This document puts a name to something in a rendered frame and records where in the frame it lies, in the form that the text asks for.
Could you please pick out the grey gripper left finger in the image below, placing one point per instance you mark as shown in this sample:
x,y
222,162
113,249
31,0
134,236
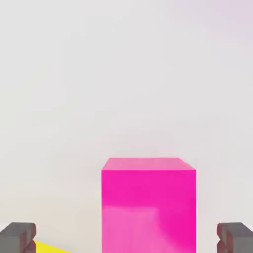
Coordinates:
x,y
13,236

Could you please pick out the small pink cube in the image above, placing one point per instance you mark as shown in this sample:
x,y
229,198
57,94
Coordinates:
x,y
148,207

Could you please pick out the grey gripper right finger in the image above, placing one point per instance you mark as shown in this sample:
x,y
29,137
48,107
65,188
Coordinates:
x,y
237,236

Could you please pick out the small yellow cube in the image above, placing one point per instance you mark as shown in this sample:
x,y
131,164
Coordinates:
x,y
46,248

